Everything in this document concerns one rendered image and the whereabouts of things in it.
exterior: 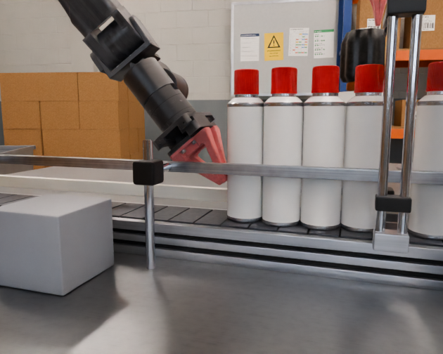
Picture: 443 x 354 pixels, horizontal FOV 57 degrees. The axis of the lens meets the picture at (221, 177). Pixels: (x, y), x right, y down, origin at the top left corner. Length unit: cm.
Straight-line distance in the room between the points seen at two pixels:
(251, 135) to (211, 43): 450
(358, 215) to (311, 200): 6
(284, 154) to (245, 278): 16
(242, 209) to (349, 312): 20
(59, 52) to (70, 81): 188
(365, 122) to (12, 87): 382
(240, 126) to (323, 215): 16
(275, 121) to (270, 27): 432
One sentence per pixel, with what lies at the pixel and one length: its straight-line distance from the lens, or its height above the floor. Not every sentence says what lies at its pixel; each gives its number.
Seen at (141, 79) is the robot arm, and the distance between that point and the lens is 59.
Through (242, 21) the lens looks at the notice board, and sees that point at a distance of 488.
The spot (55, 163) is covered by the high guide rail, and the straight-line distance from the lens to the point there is 66.
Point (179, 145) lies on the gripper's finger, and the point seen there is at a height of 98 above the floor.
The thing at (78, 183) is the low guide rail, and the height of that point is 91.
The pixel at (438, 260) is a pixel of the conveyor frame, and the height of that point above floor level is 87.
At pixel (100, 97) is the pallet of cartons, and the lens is 380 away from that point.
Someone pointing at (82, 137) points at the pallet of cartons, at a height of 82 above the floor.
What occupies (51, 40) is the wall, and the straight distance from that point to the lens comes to 583.
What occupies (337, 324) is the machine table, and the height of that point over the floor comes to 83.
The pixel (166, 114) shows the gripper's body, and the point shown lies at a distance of 57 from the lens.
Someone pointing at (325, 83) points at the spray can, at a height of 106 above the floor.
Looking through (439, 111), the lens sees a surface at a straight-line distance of 52.
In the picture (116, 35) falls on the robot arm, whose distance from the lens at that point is 61.
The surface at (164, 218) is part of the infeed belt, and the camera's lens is 59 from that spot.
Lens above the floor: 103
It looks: 9 degrees down
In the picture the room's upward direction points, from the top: straight up
